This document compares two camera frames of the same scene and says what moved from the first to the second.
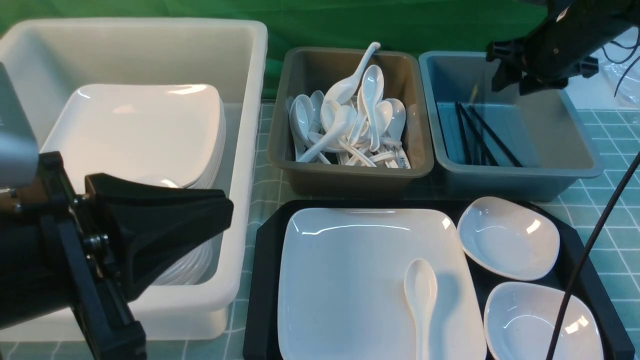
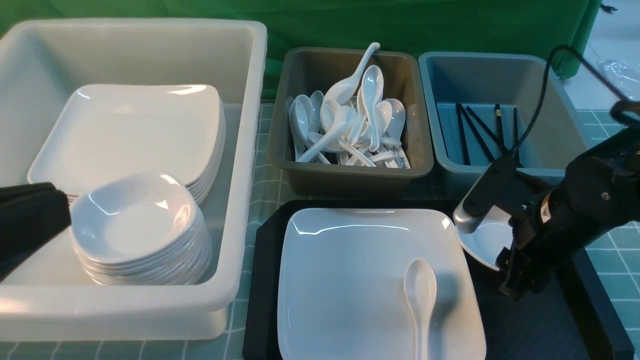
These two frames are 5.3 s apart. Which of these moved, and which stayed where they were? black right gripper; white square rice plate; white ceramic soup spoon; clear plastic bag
Moved: black right gripper
Stayed: clear plastic bag; white square rice plate; white ceramic soup spoon
